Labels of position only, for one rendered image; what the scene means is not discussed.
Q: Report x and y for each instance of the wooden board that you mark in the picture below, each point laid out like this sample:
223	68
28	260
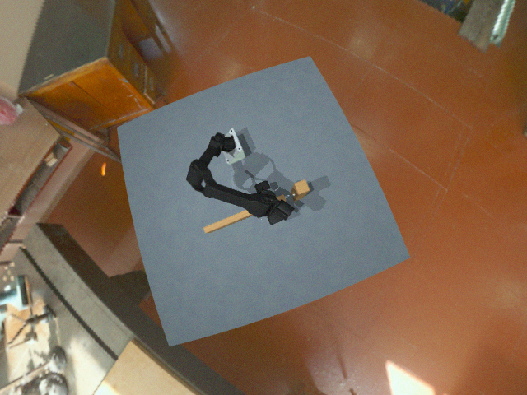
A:
233	219

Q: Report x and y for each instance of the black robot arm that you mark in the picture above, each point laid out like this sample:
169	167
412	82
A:
262	203

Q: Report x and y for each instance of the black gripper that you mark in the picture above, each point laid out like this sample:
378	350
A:
274	218

